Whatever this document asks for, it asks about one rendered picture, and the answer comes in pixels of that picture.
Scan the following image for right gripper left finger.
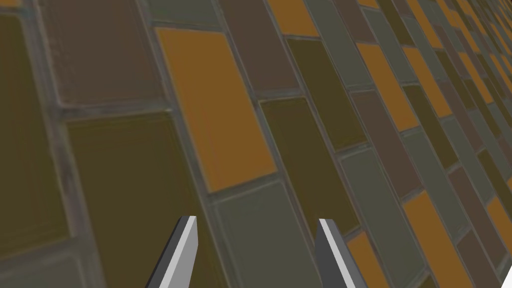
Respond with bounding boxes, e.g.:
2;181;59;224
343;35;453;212
144;215;199;288

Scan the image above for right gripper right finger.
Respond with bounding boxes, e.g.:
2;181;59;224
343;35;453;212
314;218;370;288

